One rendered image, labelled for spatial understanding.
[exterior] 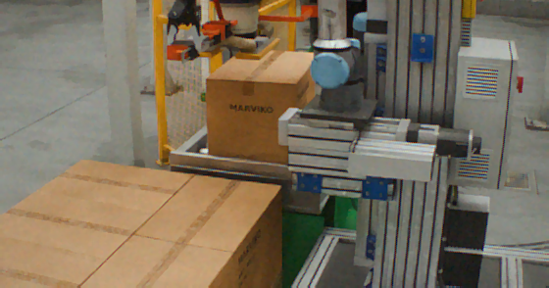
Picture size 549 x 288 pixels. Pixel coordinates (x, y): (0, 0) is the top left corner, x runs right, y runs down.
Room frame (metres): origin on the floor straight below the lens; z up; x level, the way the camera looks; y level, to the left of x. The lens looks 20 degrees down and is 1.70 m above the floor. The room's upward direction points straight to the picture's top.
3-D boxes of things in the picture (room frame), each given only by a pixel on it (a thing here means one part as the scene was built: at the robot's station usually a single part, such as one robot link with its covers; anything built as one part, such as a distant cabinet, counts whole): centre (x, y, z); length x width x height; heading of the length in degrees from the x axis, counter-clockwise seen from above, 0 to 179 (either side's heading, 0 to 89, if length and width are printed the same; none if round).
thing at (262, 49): (2.71, 0.08, 1.12); 0.34 x 0.10 x 0.05; 167
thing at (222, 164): (2.74, 0.15, 0.58); 0.70 x 0.03 x 0.06; 73
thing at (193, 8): (2.17, 0.30, 1.37); 0.09 x 0.08 x 0.12; 166
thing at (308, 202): (2.73, 0.16, 0.48); 0.70 x 0.03 x 0.15; 73
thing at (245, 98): (3.07, 0.06, 0.75); 0.60 x 0.40 x 0.40; 167
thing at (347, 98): (2.14, -0.20, 1.09); 0.15 x 0.15 x 0.10
